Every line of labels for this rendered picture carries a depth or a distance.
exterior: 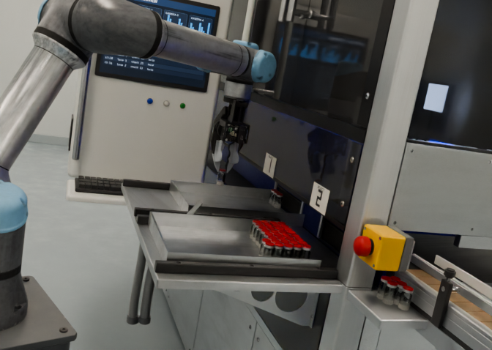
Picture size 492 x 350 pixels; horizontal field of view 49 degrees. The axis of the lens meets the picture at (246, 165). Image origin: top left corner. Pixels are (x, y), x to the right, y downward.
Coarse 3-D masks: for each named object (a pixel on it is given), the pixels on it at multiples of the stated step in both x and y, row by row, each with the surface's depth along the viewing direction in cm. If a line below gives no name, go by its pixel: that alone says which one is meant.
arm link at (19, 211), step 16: (0, 192) 92; (16, 192) 94; (0, 208) 88; (16, 208) 91; (0, 224) 89; (16, 224) 91; (0, 240) 89; (16, 240) 92; (0, 256) 90; (16, 256) 93; (0, 272) 91
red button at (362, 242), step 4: (360, 236) 106; (364, 236) 106; (356, 240) 106; (360, 240) 105; (364, 240) 104; (368, 240) 105; (356, 244) 106; (360, 244) 104; (364, 244) 104; (368, 244) 104; (356, 248) 105; (360, 248) 104; (364, 248) 104; (368, 248) 104; (356, 252) 105; (360, 252) 104; (364, 252) 104; (368, 252) 104; (364, 256) 105
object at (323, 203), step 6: (318, 186) 130; (312, 192) 133; (318, 192) 130; (324, 192) 127; (312, 198) 132; (324, 198) 127; (312, 204) 132; (324, 204) 126; (318, 210) 129; (324, 210) 126
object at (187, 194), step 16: (176, 192) 156; (192, 192) 168; (208, 192) 170; (224, 192) 172; (240, 192) 173; (256, 192) 175; (208, 208) 144; (224, 208) 145; (240, 208) 160; (256, 208) 163; (272, 208) 167; (288, 224) 152
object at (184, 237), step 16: (160, 224) 132; (176, 224) 133; (192, 224) 134; (208, 224) 136; (224, 224) 137; (240, 224) 138; (160, 240) 114; (176, 240) 124; (192, 240) 125; (208, 240) 127; (224, 240) 129; (240, 240) 131; (160, 256) 113; (176, 256) 107; (192, 256) 108; (208, 256) 109; (224, 256) 110; (240, 256) 112; (256, 256) 113
